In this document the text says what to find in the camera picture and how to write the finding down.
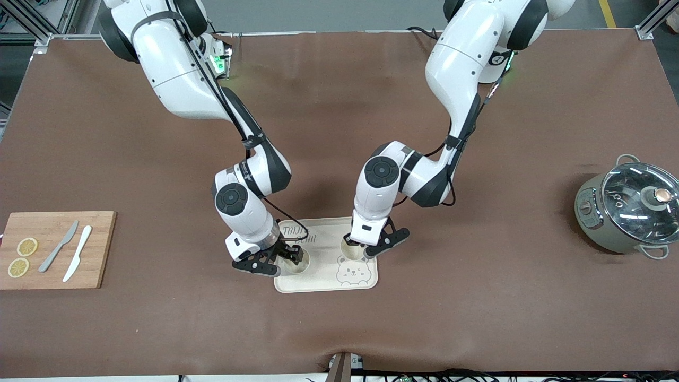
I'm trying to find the white IKEA cup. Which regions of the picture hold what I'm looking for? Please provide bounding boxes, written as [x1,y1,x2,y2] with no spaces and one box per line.
[339,236,372,261]
[280,247,311,275]

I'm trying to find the beige bear print tray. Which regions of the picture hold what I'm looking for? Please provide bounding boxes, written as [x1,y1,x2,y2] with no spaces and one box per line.
[274,216,379,293]

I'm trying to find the bamboo cutting board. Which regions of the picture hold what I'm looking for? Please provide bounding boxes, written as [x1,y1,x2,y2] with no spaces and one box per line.
[0,211,117,290]

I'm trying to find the white plastic knife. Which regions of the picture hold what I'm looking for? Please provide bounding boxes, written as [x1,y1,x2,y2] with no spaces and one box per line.
[63,225,93,283]

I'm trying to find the grey plastic knife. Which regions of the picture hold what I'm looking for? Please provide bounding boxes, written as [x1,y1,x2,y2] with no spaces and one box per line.
[38,220,79,273]

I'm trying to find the grey-green electric pot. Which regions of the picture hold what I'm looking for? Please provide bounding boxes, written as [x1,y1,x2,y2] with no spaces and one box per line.
[574,154,679,261]

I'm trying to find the glass pot lid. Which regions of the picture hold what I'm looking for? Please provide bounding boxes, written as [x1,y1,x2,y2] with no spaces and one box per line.
[602,162,679,245]

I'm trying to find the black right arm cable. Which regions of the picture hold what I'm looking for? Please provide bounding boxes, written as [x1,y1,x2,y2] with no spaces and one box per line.
[164,0,311,242]

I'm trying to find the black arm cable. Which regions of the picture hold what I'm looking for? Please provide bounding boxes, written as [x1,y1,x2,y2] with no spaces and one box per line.
[164,0,311,242]
[395,50,514,207]

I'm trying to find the metal table edge bracket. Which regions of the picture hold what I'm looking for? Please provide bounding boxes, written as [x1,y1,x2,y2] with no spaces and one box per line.
[326,351,365,382]

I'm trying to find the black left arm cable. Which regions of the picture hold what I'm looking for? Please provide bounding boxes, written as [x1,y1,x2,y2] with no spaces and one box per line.
[395,50,514,207]

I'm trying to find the black left arm base cables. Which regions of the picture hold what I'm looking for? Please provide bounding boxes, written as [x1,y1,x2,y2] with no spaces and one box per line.
[407,25,441,41]

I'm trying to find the aluminium frame profile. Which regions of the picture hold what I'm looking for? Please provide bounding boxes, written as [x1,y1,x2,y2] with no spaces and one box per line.
[0,0,81,48]
[636,0,679,41]

